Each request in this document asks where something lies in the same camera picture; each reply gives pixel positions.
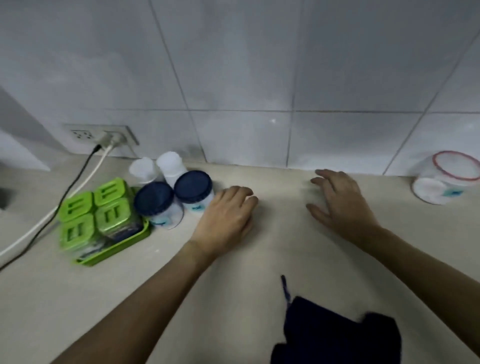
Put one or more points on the person's right hand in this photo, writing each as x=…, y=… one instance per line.
x=347, y=210

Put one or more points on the person's left hand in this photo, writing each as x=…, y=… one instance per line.
x=223, y=221

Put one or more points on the person's left fingers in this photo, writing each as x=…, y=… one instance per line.
x=236, y=194

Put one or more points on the person's right thumb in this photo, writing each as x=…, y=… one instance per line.
x=317, y=212

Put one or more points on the person's left forearm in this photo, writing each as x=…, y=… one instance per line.
x=138, y=311

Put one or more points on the person's right forearm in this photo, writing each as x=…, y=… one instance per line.
x=427, y=277

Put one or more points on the blue-lidded clear jar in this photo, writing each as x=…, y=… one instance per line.
x=193, y=186
x=153, y=199

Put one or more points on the white-lidded plastic jar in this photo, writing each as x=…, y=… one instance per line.
x=171, y=164
x=143, y=169

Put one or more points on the green plastic tray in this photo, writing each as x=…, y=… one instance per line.
x=125, y=242

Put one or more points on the dark blue cloth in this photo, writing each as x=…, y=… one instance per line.
x=330, y=333

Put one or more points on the green-lidded spice jar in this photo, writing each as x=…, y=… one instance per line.
x=76, y=207
x=78, y=231
x=109, y=191
x=113, y=214

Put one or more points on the red-rimmed clear plastic container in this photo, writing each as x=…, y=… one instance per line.
x=444, y=180

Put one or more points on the white power plug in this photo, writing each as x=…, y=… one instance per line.
x=112, y=138

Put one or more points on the white wall socket plate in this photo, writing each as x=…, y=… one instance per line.
x=80, y=134

